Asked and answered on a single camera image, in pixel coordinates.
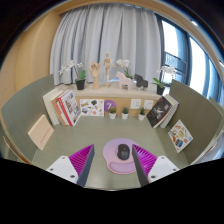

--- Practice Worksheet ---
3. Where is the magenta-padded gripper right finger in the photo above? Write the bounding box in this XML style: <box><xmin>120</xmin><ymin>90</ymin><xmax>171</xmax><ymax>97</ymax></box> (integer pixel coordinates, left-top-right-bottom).
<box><xmin>131</xmin><ymin>143</ymin><xmax>181</xmax><ymax>187</ymax></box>

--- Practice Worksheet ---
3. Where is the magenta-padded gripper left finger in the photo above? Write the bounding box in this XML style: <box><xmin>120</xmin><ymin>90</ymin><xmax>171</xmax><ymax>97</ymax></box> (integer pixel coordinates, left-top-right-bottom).
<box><xmin>45</xmin><ymin>143</ymin><xmax>96</xmax><ymax>188</ymax></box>

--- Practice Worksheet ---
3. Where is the black computer mouse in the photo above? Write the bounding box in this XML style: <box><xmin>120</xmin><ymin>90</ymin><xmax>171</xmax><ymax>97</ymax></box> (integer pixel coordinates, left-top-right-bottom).
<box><xmin>116</xmin><ymin>143</ymin><xmax>131</xmax><ymax>161</ymax></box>

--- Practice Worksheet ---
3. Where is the purple mouse pad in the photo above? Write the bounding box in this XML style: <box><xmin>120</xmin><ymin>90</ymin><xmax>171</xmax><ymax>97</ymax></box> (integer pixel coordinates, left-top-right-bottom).
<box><xmin>102</xmin><ymin>137</ymin><xmax>148</xmax><ymax>175</ymax></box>

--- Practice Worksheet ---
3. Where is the colourful sticker card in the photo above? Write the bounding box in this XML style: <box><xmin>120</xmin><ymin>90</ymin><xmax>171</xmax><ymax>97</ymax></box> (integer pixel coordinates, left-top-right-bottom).
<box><xmin>167</xmin><ymin>119</ymin><xmax>194</xmax><ymax>154</ymax></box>

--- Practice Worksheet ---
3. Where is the beige book with red text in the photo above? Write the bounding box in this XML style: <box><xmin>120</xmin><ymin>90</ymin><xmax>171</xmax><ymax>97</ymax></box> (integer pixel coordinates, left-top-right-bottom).
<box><xmin>27</xmin><ymin>113</ymin><xmax>55</xmax><ymax>151</ymax></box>

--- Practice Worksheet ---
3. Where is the brown kraft book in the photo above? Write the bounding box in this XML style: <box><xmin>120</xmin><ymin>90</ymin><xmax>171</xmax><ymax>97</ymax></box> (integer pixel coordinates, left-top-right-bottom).
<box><xmin>53</xmin><ymin>96</ymin><xmax>69</xmax><ymax>127</ymax></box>

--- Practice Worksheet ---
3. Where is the small plant in white pot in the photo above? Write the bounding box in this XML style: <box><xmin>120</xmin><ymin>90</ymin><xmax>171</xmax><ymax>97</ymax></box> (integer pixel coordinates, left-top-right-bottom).
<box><xmin>121</xmin><ymin>106</ymin><xmax>130</xmax><ymax>120</ymax></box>
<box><xmin>108</xmin><ymin>106</ymin><xmax>118</xmax><ymax>120</ymax></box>
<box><xmin>138</xmin><ymin>107</ymin><xmax>147</xmax><ymax>121</ymax></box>

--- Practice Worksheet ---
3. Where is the black-cover book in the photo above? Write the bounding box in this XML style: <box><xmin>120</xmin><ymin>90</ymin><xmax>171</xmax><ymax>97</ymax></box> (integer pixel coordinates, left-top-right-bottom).
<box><xmin>146</xmin><ymin>95</ymin><xmax>173</xmax><ymax>129</ymax></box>

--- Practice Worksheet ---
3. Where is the white book behind black book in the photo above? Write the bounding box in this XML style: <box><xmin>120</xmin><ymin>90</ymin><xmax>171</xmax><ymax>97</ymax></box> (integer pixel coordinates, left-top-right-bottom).
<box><xmin>159</xmin><ymin>93</ymin><xmax>180</xmax><ymax>129</ymax></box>

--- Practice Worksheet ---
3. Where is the photo-cover book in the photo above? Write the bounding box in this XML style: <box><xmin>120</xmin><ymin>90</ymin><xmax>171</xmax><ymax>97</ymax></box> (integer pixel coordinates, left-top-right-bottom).
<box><xmin>59</xmin><ymin>89</ymin><xmax>82</xmax><ymax>127</ymax></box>

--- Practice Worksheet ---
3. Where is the white sticker sheet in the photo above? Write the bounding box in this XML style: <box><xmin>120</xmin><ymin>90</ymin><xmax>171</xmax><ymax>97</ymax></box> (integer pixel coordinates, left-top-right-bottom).
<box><xmin>79</xmin><ymin>98</ymin><xmax>105</xmax><ymax>117</ymax></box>

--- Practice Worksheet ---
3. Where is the grey-green desk partition panel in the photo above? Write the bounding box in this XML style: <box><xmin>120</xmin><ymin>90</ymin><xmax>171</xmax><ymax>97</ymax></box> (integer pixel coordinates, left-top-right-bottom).
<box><xmin>168</xmin><ymin>79</ymin><xmax>224</xmax><ymax>165</ymax></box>
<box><xmin>0</xmin><ymin>74</ymin><xmax>56</xmax><ymax>161</ymax></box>

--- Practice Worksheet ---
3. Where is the white orchid in black pot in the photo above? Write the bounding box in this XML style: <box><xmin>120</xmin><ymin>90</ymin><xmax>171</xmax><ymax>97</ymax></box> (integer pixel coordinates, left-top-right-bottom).
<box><xmin>150</xmin><ymin>65</ymin><xmax>178</xmax><ymax>96</ymax></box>
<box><xmin>58</xmin><ymin>59</ymin><xmax>87</xmax><ymax>91</ymax></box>

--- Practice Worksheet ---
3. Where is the round purple number sign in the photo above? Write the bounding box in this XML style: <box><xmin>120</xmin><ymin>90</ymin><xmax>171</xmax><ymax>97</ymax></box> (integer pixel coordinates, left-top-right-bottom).
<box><xmin>103</xmin><ymin>99</ymin><xmax>117</xmax><ymax>114</ymax></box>

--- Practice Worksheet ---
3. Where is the black horse figurine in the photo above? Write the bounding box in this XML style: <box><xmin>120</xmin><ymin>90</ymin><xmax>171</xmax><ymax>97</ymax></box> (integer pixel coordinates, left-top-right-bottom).
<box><xmin>133</xmin><ymin>73</ymin><xmax>149</xmax><ymax>91</ymax></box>

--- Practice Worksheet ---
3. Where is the pink horse figurine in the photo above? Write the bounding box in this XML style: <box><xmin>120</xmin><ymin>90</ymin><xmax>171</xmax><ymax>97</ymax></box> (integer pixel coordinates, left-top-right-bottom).
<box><xmin>115</xmin><ymin>71</ymin><xmax>133</xmax><ymax>91</ymax></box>

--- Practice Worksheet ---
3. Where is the wooden hand model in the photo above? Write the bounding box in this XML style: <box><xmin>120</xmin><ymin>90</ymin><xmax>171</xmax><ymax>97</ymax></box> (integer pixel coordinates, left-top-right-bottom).
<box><xmin>88</xmin><ymin>60</ymin><xmax>101</xmax><ymax>91</ymax></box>

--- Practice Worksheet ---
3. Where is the wooden mannequin figure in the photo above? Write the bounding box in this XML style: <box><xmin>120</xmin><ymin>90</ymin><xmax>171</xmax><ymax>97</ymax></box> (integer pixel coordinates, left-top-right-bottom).
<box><xmin>102</xmin><ymin>52</ymin><xmax>116</xmax><ymax>88</ymax></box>

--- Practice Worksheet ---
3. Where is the white orchid behind pink horse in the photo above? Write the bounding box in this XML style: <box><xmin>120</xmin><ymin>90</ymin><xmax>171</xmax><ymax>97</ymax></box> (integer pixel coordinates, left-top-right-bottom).
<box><xmin>115</xmin><ymin>58</ymin><xmax>134</xmax><ymax>80</ymax></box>

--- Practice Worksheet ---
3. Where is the dark-framed window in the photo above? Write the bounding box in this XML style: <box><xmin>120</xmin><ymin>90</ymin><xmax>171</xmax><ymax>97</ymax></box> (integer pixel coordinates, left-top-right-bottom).
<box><xmin>154</xmin><ymin>13</ymin><xmax>224</xmax><ymax>104</ymax></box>

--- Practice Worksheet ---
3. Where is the grey curtain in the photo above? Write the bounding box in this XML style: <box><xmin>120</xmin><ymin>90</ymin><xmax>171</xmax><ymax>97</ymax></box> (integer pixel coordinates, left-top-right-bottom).
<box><xmin>49</xmin><ymin>3</ymin><xmax>166</xmax><ymax>87</ymax></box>

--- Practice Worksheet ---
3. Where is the white wall socket plate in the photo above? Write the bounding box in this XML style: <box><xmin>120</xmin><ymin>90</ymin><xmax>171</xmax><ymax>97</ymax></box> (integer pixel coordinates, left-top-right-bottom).
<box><xmin>130</xmin><ymin>98</ymin><xmax>142</xmax><ymax>110</ymax></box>
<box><xmin>143</xmin><ymin>99</ymin><xmax>155</xmax><ymax>111</ymax></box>

